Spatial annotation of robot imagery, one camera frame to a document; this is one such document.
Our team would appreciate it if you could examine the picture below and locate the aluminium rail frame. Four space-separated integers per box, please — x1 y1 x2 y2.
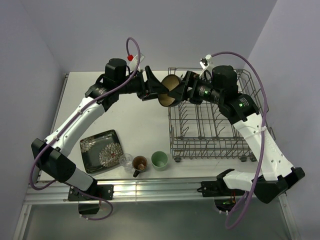
12 72 301 240

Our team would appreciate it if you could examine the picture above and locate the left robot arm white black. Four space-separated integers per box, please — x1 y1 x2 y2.
31 58 169 200

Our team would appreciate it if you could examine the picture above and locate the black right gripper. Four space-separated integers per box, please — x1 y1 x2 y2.
167 70 223 105

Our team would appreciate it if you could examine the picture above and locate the clear drinking glass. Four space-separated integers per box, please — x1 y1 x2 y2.
119 153 133 173

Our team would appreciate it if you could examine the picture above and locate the black square floral plate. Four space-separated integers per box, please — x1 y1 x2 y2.
79 129 124 174

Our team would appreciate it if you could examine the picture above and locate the grey wire dish rack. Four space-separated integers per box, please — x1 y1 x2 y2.
166 66 277 164

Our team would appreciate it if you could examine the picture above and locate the light green cup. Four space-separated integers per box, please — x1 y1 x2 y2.
151 151 168 172

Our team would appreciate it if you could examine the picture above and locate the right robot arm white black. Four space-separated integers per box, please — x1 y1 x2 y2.
168 65 305 204

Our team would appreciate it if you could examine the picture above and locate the dark brown mug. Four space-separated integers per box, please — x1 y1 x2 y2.
132 156 148 178

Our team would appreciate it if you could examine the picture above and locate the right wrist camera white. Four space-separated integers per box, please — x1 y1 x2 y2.
199 54 215 76

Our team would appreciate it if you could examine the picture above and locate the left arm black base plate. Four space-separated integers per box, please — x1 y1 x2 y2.
67 184 115 215

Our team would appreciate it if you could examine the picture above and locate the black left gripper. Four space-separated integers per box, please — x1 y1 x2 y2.
116 66 169 102

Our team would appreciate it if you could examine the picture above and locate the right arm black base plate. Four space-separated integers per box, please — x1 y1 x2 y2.
196 168 245 213

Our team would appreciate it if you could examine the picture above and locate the blue bowl with tan interior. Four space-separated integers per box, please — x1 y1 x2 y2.
158 74 181 108

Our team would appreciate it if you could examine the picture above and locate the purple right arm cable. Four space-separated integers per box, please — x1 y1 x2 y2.
209 51 266 230

